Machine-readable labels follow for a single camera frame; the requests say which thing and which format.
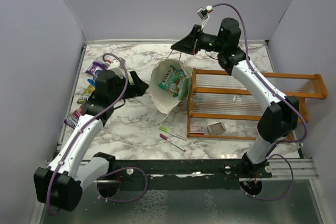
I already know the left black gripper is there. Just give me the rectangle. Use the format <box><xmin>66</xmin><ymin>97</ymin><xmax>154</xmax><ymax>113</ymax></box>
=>
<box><xmin>110</xmin><ymin>70</ymin><xmax>148</xmax><ymax>103</ymax></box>

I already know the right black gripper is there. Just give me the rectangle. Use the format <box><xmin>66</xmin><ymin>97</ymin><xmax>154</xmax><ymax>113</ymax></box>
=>
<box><xmin>171</xmin><ymin>25</ymin><xmax>226</xmax><ymax>56</ymax></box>

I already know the green printed paper bag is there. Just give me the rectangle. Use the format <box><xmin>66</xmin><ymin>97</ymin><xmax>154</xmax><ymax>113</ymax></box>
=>
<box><xmin>148</xmin><ymin>56</ymin><xmax>192</xmax><ymax>127</ymax></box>

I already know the mint green Fox's candy packet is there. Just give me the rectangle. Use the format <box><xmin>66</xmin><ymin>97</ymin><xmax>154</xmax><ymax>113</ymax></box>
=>
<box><xmin>158</xmin><ymin>65</ymin><xmax>186</xmax><ymax>97</ymax></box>

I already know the purple snack packet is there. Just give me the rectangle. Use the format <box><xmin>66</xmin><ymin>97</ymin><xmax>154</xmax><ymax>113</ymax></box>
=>
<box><xmin>85</xmin><ymin>56</ymin><xmax>117</xmax><ymax>76</ymax></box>

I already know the yellow green snack packet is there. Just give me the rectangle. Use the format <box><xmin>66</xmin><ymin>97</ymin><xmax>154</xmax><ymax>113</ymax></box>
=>
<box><xmin>77</xmin><ymin>84</ymin><xmax>95</xmax><ymax>104</ymax></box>

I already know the blue candy packet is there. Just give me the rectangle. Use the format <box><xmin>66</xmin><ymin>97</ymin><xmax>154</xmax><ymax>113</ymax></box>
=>
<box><xmin>87</xmin><ymin>79</ymin><xmax>96</xmax><ymax>86</ymax></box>

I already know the red snack packet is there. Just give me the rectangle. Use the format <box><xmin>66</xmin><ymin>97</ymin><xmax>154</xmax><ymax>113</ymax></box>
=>
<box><xmin>64</xmin><ymin>107</ymin><xmax>82</xmax><ymax>129</ymax></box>

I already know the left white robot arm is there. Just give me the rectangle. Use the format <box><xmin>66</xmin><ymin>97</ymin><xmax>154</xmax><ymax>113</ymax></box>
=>
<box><xmin>34</xmin><ymin>70</ymin><xmax>149</xmax><ymax>211</ymax></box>

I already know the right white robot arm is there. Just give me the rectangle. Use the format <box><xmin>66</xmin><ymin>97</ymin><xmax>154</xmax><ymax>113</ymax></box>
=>
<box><xmin>171</xmin><ymin>18</ymin><xmax>299</xmax><ymax>177</ymax></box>

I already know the green capped pen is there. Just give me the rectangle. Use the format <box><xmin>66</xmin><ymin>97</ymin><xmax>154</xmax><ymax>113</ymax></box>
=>
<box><xmin>159</xmin><ymin>127</ymin><xmax>187</xmax><ymax>141</ymax></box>

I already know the purple capped pen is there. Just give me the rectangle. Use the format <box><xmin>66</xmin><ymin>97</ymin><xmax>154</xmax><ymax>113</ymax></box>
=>
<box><xmin>160</xmin><ymin>134</ymin><xmax>186</xmax><ymax>152</ymax></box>

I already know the red white card box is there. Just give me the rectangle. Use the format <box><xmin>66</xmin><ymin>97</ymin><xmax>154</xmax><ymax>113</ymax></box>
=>
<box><xmin>190</xmin><ymin>126</ymin><xmax>204</xmax><ymax>135</ymax></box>

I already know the wooden rack with clear rods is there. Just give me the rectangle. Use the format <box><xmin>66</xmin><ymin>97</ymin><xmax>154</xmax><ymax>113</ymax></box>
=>
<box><xmin>187</xmin><ymin>69</ymin><xmax>328</xmax><ymax>140</ymax></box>

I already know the small open cardboard box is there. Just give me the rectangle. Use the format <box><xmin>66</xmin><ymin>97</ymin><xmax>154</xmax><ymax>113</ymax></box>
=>
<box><xmin>207</xmin><ymin>122</ymin><xmax>226</xmax><ymax>135</ymax></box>

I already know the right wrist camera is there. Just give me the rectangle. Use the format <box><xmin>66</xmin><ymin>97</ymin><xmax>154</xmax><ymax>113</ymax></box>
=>
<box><xmin>196</xmin><ymin>5</ymin><xmax>213</xmax><ymax>30</ymax></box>

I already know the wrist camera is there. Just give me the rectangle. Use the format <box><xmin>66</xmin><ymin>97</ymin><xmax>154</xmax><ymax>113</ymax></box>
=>
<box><xmin>196</xmin><ymin>5</ymin><xmax>213</xmax><ymax>30</ymax></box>
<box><xmin>107</xmin><ymin>60</ymin><xmax>125</xmax><ymax>78</ymax></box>

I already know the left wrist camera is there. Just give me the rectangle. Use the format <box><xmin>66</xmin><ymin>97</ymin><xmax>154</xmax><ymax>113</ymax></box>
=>
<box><xmin>107</xmin><ymin>60</ymin><xmax>125</xmax><ymax>78</ymax></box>

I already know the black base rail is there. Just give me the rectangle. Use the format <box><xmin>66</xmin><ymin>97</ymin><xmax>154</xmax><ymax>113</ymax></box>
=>
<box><xmin>97</xmin><ymin>159</ymin><xmax>271</xmax><ymax>197</ymax></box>

